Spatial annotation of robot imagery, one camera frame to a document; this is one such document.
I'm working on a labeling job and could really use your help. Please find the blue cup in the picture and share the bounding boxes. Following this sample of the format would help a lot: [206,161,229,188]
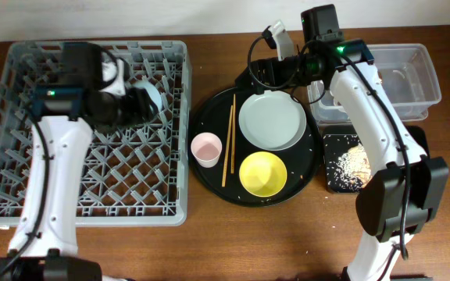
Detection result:
[132,80,163,112]

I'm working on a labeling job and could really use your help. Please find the grey plate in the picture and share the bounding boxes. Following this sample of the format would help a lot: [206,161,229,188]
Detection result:
[239,91,307,151]

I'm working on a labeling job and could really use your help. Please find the pink cup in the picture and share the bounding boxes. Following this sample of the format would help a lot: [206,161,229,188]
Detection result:
[191,132,223,168]

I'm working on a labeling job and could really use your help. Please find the yellow bowl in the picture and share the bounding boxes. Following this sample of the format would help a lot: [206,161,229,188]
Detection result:
[239,151,288,197]

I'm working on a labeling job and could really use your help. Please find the food scraps and rice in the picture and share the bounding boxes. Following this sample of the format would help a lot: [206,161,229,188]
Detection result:
[326,134,374,190]

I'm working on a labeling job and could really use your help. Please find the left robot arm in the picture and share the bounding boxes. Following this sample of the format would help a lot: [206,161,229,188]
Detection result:
[0,42,163,280]

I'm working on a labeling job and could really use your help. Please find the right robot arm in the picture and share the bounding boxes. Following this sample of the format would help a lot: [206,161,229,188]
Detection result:
[236,5,449,280]

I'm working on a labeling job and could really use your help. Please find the grey dishwasher rack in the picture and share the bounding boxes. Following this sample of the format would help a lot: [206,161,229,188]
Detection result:
[0,41,191,229]

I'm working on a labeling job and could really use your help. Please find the round black tray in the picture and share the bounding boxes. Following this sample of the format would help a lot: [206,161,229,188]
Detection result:
[188,87,323,208]

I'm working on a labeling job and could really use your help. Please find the wooden chopstick left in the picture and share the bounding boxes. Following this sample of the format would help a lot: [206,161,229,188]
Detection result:
[221,105,234,187]

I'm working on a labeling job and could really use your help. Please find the wooden chopstick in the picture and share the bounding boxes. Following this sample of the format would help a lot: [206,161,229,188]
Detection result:
[221,105,234,187]
[230,94,237,174]

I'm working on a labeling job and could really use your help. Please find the wooden chopstick right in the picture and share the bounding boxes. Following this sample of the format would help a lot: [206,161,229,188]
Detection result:
[230,94,237,174]

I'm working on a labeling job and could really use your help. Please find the black rectangular bin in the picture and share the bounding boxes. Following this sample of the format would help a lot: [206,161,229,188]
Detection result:
[321,125,431,194]

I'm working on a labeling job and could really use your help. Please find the clear plastic bin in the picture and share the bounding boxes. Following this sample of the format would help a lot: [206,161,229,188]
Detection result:
[307,44,441,126]

